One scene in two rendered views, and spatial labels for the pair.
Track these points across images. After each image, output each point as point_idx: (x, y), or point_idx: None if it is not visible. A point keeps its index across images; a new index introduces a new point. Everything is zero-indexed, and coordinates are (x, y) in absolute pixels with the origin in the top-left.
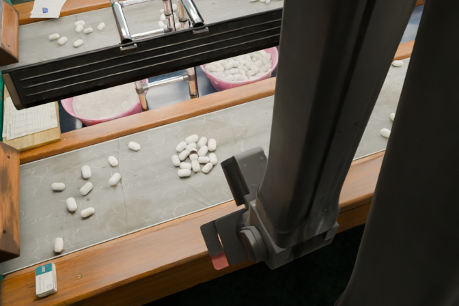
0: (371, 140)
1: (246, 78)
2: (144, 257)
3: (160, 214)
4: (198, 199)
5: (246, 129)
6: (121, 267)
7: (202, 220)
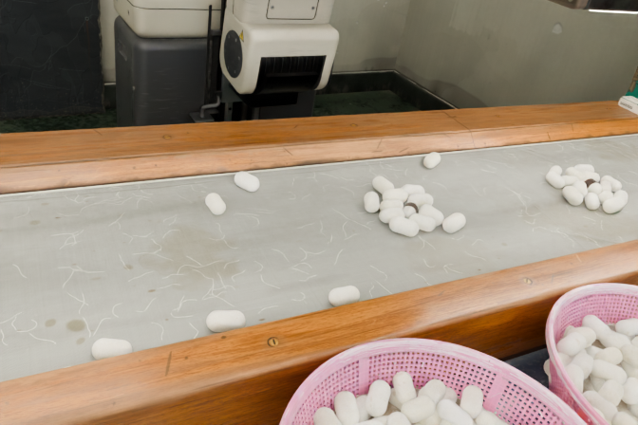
0: (279, 185)
1: (608, 330)
2: (560, 110)
3: (575, 147)
4: (540, 153)
5: (529, 220)
6: (576, 108)
7: (521, 122)
